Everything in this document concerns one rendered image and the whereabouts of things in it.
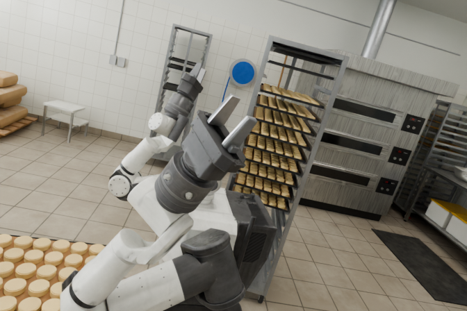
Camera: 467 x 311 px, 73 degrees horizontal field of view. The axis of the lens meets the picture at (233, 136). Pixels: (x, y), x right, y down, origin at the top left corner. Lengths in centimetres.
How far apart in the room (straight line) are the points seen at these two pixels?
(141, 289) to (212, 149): 37
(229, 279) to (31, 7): 486
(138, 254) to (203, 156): 22
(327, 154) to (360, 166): 48
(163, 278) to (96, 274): 14
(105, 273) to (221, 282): 25
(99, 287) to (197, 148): 31
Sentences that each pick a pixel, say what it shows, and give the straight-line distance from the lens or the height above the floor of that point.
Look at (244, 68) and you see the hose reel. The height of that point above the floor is 152.
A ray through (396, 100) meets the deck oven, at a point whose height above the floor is 165.
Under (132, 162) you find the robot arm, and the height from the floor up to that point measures 121.
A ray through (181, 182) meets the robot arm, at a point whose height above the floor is 145.
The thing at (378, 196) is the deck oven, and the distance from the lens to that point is 472.
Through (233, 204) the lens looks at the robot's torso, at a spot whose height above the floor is 124.
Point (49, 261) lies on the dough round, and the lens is 117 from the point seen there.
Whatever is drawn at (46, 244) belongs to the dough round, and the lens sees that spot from 124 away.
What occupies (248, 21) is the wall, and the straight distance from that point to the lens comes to 474.
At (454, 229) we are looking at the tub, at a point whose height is 32.
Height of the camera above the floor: 166
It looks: 14 degrees down
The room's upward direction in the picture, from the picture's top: 15 degrees clockwise
